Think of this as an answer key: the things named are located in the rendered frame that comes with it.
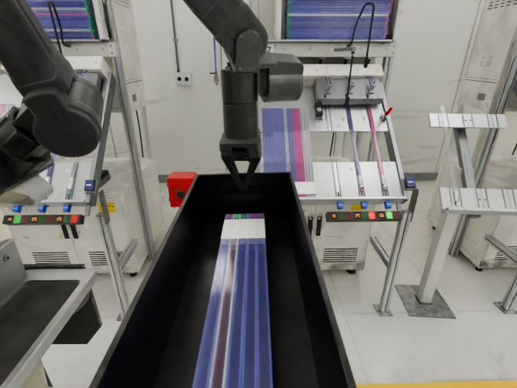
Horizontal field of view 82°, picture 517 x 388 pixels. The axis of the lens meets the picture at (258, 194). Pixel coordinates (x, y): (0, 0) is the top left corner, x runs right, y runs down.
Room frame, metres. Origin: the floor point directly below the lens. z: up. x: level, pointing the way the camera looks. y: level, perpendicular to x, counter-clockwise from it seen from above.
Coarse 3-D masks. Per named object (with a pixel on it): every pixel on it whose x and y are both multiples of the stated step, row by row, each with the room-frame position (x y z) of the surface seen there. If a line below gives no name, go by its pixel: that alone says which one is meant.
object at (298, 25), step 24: (288, 0) 1.70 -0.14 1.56; (312, 0) 1.68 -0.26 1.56; (336, 0) 1.68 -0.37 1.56; (360, 0) 1.68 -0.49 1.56; (384, 0) 1.69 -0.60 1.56; (288, 24) 1.68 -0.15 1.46; (312, 24) 1.68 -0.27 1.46; (336, 24) 1.68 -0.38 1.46; (360, 24) 1.69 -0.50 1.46; (384, 24) 1.69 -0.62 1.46
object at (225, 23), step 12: (192, 0) 0.42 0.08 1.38; (204, 0) 0.42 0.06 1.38; (216, 0) 0.42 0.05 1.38; (228, 0) 0.42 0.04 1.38; (240, 0) 0.43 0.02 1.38; (204, 12) 0.42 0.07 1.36; (216, 12) 0.42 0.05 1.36; (228, 12) 0.43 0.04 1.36; (240, 12) 0.43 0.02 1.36; (252, 12) 0.44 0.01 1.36; (204, 24) 0.43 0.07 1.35; (216, 24) 0.43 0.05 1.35; (228, 24) 0.43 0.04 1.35; (240, 24) 0.44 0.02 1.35; (252, 24) 0.44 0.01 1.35; (216, 36) 0.43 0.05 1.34; (228, 36) 0.44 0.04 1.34; (264, 36) 0.45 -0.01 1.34; (228, 48) 0.44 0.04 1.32; (264, 48) 0.46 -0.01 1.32
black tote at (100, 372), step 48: (192, 192) 0.44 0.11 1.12; (240, 192) 0.50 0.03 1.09; (288, 192) 0.50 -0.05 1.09; (192, 240) 0.40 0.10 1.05; (288, 240) 0.43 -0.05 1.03; (144, 288) 0.21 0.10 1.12; (192, 288) 0.32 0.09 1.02; (288, 288) 0.32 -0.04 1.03; (144, 336) 0.19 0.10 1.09; (192, 336) 0.24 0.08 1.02; (288, 336) 0.24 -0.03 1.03; (336, 336) 0.16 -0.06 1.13; (96, 384) 0.12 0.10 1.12; (144, 384) 0.17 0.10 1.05; (288, 384) 0.19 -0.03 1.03; (336, 384) 0.14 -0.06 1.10
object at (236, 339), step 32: (224, 224) 0.44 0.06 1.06; (256, 224) 0.44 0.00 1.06; (224, 256) 0.35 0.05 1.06; (256, 256) 0.35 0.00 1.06; (224, 288) 0.28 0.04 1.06; (256, 288) 0.28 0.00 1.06; (224, 320) 0.23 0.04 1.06; (256, 320) 0.23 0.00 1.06; (224, 352) 0.20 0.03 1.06; (256, 352) 0.20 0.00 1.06; (192, 384) 0.17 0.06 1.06; (224, 384) 0.17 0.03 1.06; (256, 384) 0.17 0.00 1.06
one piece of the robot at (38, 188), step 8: (40, 176) 0.46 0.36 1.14; (24, 184) 0.42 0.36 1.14; (32, 184) 0.43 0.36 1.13; (40, 184) 0.44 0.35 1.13; (48, 184) 0.46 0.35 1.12; (32, 192) 0.42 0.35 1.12; (40, 192) 0.43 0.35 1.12; (48, 192) 0.45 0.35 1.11; (24, 200) 0.41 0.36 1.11; (32, 200) 0.41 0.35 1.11; (40, 200) 0.43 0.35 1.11
